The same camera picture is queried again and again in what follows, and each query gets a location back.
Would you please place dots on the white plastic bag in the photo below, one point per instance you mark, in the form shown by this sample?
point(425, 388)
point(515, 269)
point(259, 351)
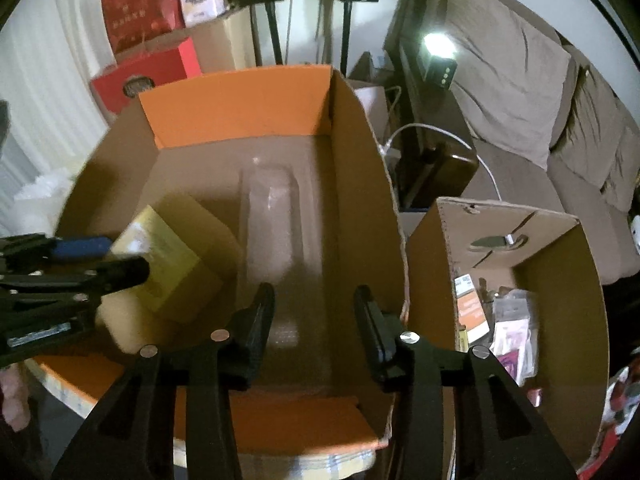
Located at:
point(42, 200)

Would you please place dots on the clear plastic packet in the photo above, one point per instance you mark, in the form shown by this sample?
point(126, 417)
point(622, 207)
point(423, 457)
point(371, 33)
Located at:
point(515, 325)

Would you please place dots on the large brown sofa cushion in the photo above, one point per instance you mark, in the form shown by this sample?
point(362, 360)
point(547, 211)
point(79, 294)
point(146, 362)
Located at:
point(505, 70)

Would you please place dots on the orange white packet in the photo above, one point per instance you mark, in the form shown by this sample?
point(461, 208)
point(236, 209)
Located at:
point(471, 312)

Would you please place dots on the small brown sofa cushion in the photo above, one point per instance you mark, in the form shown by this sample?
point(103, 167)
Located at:
point(595, 130)

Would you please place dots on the small yellow label box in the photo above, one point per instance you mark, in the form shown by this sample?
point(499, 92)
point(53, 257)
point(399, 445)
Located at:
point(167, 255)

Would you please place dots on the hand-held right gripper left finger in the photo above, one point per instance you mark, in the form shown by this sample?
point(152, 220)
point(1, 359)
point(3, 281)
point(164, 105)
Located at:
point(264, 312)

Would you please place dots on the red gift box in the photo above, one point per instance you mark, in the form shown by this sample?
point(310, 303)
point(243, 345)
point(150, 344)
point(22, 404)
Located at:
point(150, 67)

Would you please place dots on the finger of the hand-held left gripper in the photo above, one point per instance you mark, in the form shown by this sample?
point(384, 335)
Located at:
point(122, 272)
point(82, 247)

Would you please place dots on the orange flap cardboard box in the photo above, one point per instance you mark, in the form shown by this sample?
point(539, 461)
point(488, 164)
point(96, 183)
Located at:
point(360, 185)

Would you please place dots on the black portable lamp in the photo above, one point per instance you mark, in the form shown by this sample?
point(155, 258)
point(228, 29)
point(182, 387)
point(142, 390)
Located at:
point(437, 60)

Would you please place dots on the red patterned cloth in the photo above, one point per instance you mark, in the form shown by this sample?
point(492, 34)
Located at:
point(612, 420)

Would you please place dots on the red paper gift bag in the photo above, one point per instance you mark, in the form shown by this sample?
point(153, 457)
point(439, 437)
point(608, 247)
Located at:
point(142, 10)

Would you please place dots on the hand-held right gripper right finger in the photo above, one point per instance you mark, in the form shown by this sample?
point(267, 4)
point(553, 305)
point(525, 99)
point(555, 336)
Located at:
point(364, 312)

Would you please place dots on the brown storage carton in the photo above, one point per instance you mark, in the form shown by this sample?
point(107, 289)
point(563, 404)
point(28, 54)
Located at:
point(225, 42)

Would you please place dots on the plain brown cardboard box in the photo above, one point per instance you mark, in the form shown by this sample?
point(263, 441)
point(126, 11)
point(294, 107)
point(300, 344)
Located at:
point(565, 310)

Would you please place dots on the white curtain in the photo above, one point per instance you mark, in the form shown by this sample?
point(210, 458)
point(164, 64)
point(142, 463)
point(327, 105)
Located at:
point(45, 85)

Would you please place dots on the brown sofa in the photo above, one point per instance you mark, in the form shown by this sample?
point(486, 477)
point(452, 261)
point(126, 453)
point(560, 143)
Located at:
point(520, 185)

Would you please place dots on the dark brown case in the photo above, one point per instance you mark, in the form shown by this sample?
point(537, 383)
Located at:
point(440, 167)

